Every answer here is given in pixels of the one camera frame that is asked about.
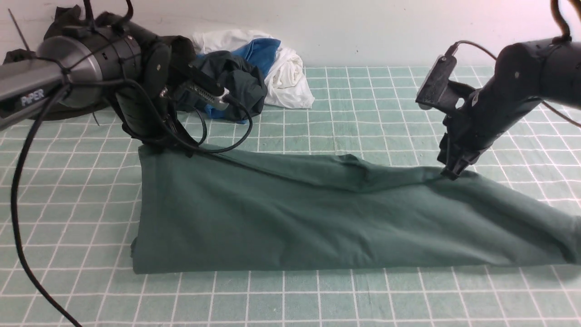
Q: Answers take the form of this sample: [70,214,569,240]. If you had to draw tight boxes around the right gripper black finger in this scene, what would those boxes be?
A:
[441,159,473,181]

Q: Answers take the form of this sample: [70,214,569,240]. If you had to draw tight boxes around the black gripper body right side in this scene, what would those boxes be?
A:
[438,86,540,170]

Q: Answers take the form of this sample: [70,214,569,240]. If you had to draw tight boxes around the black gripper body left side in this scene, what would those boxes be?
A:
[111,86,198,155]

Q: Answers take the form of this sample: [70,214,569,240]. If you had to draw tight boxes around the green long-sleeve top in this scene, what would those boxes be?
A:
[132,145,580,274]

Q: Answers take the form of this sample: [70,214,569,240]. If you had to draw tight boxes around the black robot arm left side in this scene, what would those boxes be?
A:
[1,21,198,155]

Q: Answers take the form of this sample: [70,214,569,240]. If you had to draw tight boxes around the dark green crumpled garment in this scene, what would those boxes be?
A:
[176,50,268,124]

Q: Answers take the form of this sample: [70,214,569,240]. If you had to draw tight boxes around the dark brown crumpled garment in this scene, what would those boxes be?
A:
[1,5,197,121]

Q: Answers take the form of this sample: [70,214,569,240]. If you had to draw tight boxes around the blue crumpled garment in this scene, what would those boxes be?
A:
[197,38,282,125]

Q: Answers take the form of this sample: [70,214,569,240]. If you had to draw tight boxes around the green checkered tablecloth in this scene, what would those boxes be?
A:
[19,66,580,327]

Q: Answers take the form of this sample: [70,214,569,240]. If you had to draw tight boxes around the white crumpled garment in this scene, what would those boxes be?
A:
[192,29,315,109]

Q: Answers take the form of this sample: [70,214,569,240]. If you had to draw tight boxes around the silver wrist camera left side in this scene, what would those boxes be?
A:
[168,61,230,110]

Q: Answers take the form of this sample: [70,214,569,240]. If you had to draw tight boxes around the black camera cable right side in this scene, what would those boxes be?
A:
[445,0,581,129]

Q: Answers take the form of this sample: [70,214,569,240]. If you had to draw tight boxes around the black camera cable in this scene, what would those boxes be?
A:
[10,79,254,327]
[445,0,581,129]

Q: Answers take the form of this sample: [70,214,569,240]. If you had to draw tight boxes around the black cable tie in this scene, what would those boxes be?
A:
[7,8,31,52]

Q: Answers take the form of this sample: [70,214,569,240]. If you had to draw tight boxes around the black camera cable left side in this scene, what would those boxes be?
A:
[10,79,254,327]

